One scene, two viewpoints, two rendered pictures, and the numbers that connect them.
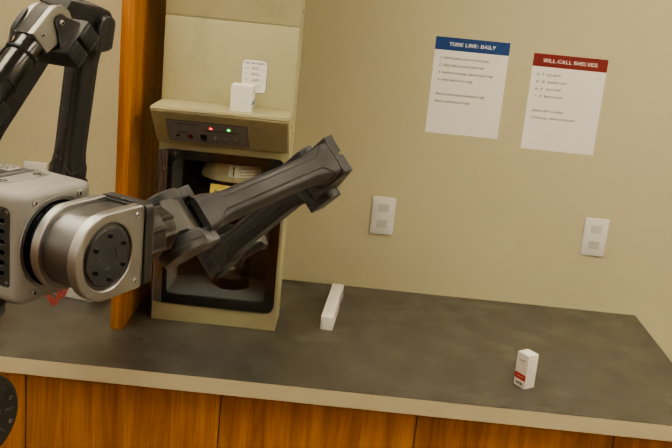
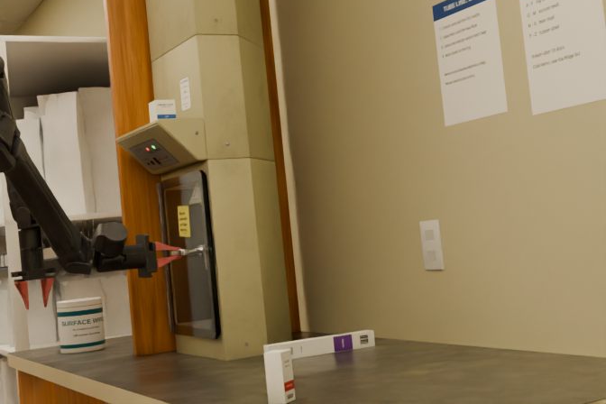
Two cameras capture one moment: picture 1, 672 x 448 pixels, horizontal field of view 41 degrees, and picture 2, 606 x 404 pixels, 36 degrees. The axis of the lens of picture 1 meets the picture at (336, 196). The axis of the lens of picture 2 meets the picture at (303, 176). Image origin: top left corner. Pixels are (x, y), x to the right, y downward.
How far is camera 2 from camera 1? 2.34 m
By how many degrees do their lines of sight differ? 62
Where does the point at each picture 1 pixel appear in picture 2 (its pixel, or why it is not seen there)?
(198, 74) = not seen: hidden behind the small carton
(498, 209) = (530, 211)
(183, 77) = not seen: hidden behind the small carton
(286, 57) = (195, 67)
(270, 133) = (167, 140)
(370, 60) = (392, 60)
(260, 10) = (179, 31)
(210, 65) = (169, 95)
